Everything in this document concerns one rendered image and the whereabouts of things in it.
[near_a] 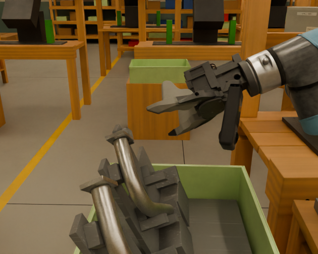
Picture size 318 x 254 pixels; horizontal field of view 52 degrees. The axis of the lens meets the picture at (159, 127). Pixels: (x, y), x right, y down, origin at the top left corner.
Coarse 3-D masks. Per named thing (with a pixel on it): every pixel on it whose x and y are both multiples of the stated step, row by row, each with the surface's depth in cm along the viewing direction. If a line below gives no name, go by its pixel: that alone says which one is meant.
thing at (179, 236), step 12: (108, 168) 63; (120, 180) 62; (120, 192) 65; (120, 204) 64; (132, 204) 69; (132, 216) 66; (132, 228) 65; (168, 228) 79; (180, 228) 77; (144, 240) 67; (156, 240) 75; (168, 240) 75; (180, 240) 73; (180, 252) 72; (192, 252) 79
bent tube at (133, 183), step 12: (120, 132) 64; (120, 144) 64; (120, 156) 63; (120, 168) 63; (132, 168) 62; (132, 180) 61; (132, 192) 62; (144, 192) 63; (144, 204) 63; (156, 204) 68; (168, 204) 80
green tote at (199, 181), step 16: (192, 176) 100; (208, 176) 100; (224, 176) 100; (240, 176) 99; (128, 192) 103; (192, 192) 102; (208, 192) 102; (224, 192) 102; (240, 192) 99; (240, 208) 98; (256, 208) 80; (256, 224) 79; (256, 240) 79; (272, 240) 69
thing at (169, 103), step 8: (168, 88) 59; (176, 88) 60; (168, 96) 58; (176, 96) 59; (152, 104) 57; (160, 104) 57; (168, 104) 57; (176, 104) 57; (184, 104) 58; (192, 104) 59; (160, 112) 58
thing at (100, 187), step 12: (96, 180) 48; (108, 180) 49; (96, 192) 49; (108, 192) 49; (96, 204) 48; (108, 204) 48; (108, 216) 47; (108, 228) 46; (120, 228) 47; (108, 240) 46; (120, 240) 46; (120, 252) 46
